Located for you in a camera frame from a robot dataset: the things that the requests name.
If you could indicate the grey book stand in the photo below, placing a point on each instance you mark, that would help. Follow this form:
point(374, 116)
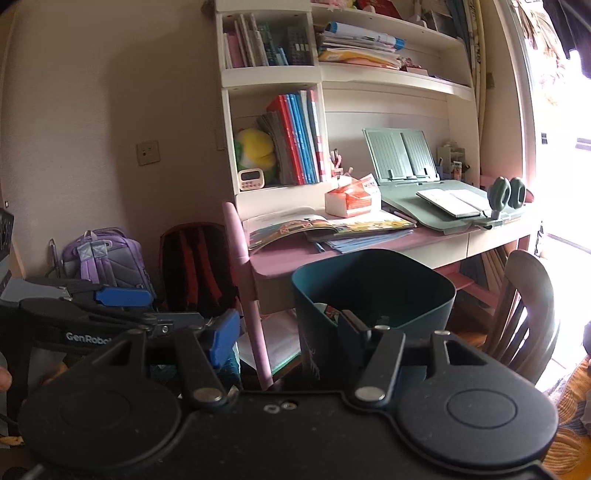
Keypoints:
point(406, 205)

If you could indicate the dark metal pole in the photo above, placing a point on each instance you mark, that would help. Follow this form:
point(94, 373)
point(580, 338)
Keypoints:
point(54, 258)

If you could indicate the white digital timer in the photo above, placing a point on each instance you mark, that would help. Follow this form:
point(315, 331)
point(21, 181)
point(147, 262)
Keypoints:
point(250, 179)

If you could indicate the orange white tissue pack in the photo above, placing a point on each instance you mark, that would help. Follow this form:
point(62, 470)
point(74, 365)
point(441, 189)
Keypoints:
point(351, 198)

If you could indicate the open white notebook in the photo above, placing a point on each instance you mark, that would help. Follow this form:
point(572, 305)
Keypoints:
point(455, 202)

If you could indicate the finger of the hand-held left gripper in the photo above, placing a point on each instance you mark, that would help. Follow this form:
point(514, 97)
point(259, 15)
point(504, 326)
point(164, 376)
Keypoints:
point(124, 296)
point(181, 320)

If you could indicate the person's left hand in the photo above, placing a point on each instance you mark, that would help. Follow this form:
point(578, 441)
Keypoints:
point(4, 379)

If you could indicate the tall rolled papers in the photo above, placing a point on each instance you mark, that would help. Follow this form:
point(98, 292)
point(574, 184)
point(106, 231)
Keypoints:
point(473, 55)

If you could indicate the wooden chair dark seat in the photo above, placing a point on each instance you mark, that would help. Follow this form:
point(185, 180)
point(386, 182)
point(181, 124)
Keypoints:
point(531, 286)

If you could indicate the red black backpack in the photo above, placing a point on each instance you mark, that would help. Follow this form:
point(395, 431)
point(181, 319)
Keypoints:
point(194, 263)

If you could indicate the yellow green plush toy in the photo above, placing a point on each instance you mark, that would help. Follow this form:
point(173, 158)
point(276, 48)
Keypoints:
point(254, 148)

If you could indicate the dark teal deer-print bin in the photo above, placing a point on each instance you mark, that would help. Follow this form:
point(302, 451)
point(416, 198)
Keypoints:
point(369, 286)

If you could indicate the green desk organizer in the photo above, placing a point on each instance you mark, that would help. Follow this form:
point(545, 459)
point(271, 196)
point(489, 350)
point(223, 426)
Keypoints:
point(451, 161)

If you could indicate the purple grey backpack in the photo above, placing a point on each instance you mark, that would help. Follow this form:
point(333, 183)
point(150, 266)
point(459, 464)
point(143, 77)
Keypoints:
point(115, 263)

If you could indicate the dark hanging cloth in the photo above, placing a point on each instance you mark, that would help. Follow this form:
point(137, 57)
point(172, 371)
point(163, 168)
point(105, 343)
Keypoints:
point(570, 27)

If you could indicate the green book stand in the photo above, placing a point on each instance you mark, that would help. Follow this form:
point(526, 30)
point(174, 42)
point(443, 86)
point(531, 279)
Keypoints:
point(399, 154)

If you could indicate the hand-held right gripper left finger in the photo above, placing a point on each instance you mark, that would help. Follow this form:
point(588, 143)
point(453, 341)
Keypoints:
point(224, 339)

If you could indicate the blue folder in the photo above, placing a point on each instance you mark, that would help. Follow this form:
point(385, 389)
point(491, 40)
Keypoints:
point(364, 243)

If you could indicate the stack of papers and books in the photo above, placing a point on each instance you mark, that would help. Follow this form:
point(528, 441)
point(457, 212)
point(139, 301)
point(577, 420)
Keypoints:
point(355, 44)

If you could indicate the row of thin pale books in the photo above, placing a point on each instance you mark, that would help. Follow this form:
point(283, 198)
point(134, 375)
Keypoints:
point(251, 44)

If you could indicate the orange knitted blanket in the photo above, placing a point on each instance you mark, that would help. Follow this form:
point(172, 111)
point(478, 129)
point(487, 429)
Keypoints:
point(572, 415)

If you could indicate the row of thin beige books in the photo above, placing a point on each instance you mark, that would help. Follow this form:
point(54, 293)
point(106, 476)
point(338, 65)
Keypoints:
point(485, 272)

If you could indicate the green double-disc clamp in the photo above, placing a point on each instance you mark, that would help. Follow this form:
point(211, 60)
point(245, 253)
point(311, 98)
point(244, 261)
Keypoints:
point(505, 194)

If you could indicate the open picture book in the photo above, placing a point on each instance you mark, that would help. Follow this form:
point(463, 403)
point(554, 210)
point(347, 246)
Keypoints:
point(281, 228)

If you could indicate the pink desk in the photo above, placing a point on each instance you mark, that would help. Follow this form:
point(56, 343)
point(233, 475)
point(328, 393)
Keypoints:
point(286, 261)

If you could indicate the white desk shelf unit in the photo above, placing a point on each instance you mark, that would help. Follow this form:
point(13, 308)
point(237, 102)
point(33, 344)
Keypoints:
point(392, 106)

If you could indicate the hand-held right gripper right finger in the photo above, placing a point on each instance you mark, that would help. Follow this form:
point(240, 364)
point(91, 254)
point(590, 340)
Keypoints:
point(351, 333)

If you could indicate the dark calculator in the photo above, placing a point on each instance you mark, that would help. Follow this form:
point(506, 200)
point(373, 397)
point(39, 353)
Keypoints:
point(298, 45)

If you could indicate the row of red blue books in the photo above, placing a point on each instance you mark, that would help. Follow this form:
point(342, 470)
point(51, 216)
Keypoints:
point(295, 138)

